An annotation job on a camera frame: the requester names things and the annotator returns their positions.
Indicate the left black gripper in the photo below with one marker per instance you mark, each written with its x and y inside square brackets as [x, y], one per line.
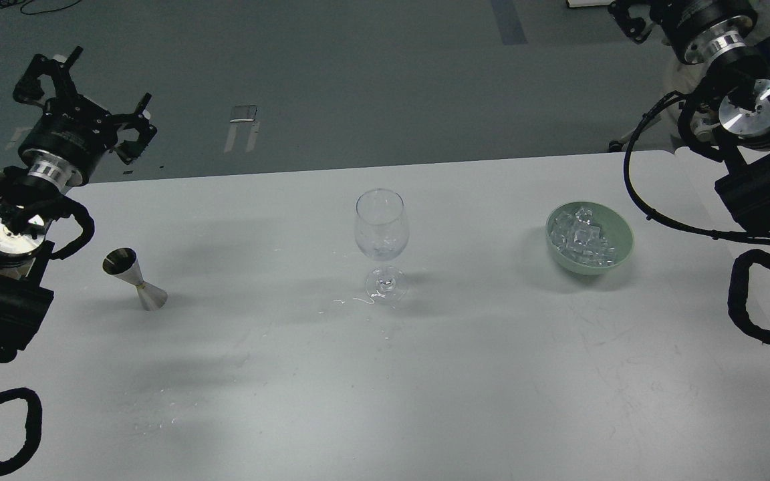
[65, 146]

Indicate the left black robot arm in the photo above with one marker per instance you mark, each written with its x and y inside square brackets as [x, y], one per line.
[39, 222]

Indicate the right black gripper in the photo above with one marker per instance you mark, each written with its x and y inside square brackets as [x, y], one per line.
[698, 31]

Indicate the white board at top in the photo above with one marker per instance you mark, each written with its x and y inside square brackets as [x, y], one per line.
[587, 3]

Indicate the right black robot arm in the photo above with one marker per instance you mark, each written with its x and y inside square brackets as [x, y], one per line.
[718, 103]

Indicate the silver metal jigger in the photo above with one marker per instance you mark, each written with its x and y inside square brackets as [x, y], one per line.
[124, 265]

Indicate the clear wine glass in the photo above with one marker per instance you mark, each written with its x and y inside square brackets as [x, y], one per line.
[381, 232]

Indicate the green bowl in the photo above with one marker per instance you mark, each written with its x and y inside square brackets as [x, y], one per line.
[616, 228]

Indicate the pile of ice cubes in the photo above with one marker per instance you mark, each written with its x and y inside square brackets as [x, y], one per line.
[577, 235]

